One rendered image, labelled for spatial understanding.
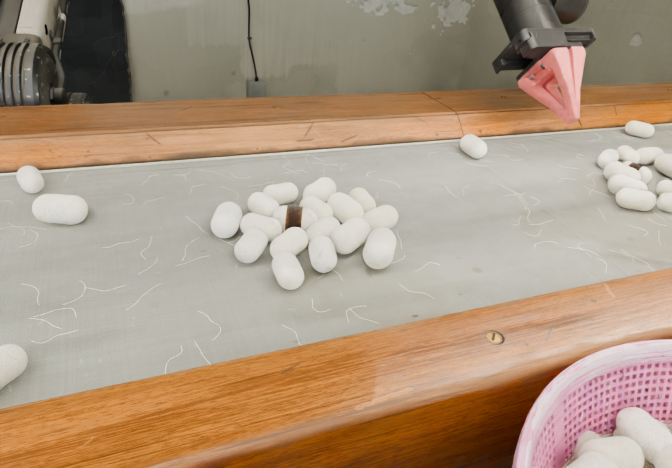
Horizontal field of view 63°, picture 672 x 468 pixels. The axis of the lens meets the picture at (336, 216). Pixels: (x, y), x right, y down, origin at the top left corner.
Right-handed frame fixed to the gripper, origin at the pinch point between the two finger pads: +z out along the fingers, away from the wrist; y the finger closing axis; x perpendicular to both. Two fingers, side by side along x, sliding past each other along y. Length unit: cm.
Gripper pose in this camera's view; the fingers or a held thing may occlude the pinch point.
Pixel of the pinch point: (570, 114)
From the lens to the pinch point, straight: 67.3
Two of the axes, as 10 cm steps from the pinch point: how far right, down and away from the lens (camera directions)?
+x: -3.0, 3.7, 8.8
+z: 2.5, 9.2, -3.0
